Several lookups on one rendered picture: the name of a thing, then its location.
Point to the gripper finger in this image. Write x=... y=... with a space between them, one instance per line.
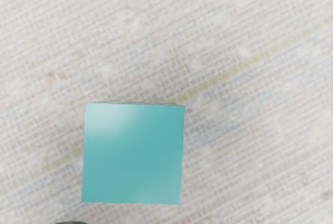
x=68 y=223

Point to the teal cube block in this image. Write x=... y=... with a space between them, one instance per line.
x=132 y=153

